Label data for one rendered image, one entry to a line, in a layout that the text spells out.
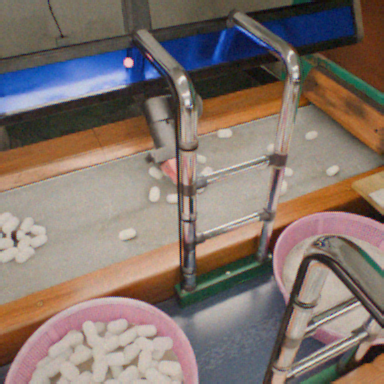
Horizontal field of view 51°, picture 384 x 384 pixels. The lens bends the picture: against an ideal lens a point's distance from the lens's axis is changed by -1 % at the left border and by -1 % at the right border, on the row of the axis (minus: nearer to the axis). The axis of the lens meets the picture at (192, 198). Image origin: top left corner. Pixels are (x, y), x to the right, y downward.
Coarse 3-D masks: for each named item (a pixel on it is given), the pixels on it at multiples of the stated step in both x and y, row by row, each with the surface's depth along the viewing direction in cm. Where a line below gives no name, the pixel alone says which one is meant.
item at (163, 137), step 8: (168, 120) 82; (152, 128) 82; (160, 128) 82; (168, 128) 82; (152, 136) 83; (160, 136) 82; (168, 136) 82; (160, 144) 82; (168, 144) 82; (152, 152) 80
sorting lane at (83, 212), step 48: (240, 144) 99; (336, 144) 99; (48, 192) 86; (96, 192) 86; (144, 192) 86; (240, 192) 86; (288, 192) 86; (48, 240) 77; (96, 240) 77; (144, 240) 77; (0, 288) 69
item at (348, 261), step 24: (336, 240) 28; (312, 264) 30; (336, 264) 27; (360, 264) 26; (312, 288) 32; (360, 288) 26; (288, 312) 35; (336, 312) 41; (288, 336) 38; (360, 336) 51; (288, 360) 42; (312, 360) 49
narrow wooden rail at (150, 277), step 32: (320, 192) 83; (352, 192) 83; (256, 224) 76; (288, 224) 77; (160, 256) 71; (224, 256) 74; (64, 288) 66; (96, 288) 66; (128, 288) 67; (160, 288) 72; (0, 320) 62; (32, 320) 62; (96, 320) 69; (0, 352) 63
